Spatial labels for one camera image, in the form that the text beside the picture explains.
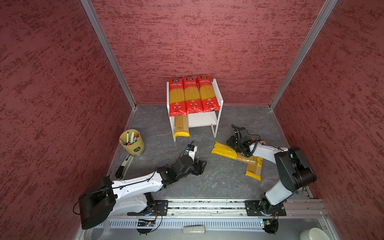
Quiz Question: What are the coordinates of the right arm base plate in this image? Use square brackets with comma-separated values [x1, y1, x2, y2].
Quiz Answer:
[244, 200, 287, 217]

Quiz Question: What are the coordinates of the white bowl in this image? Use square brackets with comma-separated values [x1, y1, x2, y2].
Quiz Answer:
[300, 228, 330, 240]

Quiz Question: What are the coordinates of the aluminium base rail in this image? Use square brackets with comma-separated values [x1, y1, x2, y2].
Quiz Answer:
[107, 199, 330, 231]

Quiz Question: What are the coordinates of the yellow pasta bag underneath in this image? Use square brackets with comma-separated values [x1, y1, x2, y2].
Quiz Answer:
[245, 157, 264, 181]

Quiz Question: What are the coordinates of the red spaghetti bag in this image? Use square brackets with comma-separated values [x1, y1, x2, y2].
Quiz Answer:
[169, 79, 187, 117]
[197, 75, 220, 112]
[183, 77, 203, 114]

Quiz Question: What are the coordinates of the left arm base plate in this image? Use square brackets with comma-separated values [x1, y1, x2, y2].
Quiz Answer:
[127, 200, 169, 217]

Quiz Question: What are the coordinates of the yellow pasta bag front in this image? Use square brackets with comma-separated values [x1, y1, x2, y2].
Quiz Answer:
[174, 115, 190, 138]

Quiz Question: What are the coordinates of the grey stapler tool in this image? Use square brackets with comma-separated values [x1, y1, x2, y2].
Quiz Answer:
[115, 155, 133, 180]

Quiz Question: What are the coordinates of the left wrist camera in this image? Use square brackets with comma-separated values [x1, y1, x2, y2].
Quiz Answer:
[186, 144, 198, 160]

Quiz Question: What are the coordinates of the yellow pen holder cup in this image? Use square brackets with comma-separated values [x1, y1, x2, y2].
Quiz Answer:
[119, 129, 145, 156]

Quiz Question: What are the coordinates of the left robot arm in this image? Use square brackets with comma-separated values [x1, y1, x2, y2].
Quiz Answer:
[79, 155, 207, 230]

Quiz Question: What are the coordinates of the clear tape roll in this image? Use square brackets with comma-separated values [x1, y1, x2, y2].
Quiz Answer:
[84, 221, 111, 240]

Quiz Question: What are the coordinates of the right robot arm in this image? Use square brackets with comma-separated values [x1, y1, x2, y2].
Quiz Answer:
[227, 125, 317, 216]

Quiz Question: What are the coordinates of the yellow pasta bag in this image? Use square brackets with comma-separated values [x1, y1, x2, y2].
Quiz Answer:
[174, 115, 190, 138]
[212, 142, 264, 166]

